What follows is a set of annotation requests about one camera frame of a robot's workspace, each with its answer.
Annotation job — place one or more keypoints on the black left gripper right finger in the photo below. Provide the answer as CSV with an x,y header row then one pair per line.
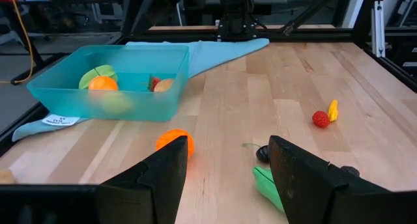
x,y
299,185

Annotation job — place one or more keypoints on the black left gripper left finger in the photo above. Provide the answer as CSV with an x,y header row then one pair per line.
x,y
163,185

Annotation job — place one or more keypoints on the green toy cucumber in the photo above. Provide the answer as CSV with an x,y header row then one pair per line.
x,y
265,185

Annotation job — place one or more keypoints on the orange ridged toy tangerine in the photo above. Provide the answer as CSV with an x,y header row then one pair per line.
x,y
169,137

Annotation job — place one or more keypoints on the small yellow-orange pepper toy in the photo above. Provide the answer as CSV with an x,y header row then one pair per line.
x,y
333,110

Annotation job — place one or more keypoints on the yellow toy lemon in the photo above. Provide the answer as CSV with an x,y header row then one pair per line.
x,y
115,103

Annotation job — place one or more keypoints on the tan toy potato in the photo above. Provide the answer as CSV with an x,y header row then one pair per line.
x,y
164,85

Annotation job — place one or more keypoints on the red toy strawberry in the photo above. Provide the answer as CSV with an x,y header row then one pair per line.
x,y
154,83

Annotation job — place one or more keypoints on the smooth orange toy orange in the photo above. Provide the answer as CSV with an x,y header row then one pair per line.
x,y
103,84

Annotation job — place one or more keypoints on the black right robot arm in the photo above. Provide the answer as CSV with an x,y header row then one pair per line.
x,y
236,22

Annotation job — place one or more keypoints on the dark round plum toy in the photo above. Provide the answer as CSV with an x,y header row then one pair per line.
x,y
263,154

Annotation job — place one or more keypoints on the red toy raspberry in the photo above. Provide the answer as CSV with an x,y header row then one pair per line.
x,y
321,119

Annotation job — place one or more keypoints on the teal translucent plastic container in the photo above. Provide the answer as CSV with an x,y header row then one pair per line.
x,y
146,106

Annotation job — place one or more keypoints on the white cloth label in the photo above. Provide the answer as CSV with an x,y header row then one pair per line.
x,y
60,120

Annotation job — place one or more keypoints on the light blue cloth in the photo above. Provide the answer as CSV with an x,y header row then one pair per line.
x,y
221,51

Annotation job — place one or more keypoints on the black drawer cabinet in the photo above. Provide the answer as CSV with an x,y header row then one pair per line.
x,y
400,54

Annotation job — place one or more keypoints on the white aluminium extrusion post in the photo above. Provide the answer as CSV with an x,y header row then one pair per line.
x,y
378,28

